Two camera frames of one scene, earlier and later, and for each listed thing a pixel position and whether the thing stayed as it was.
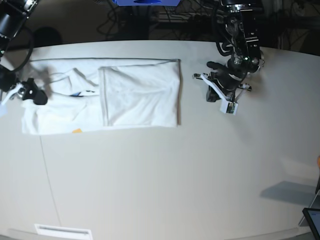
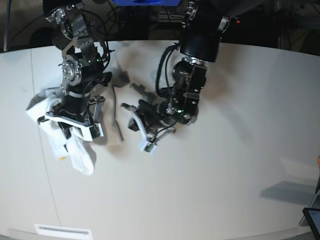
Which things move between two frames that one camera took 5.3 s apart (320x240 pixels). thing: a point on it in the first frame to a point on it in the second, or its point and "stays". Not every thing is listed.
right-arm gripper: (229, 78) to (154, 117)
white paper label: (50, 232) stays
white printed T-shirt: (85, 94) to (75, 148)
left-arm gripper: (8, 81) to (76, 107)
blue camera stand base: (147, 2) stays
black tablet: (312, 215) stays
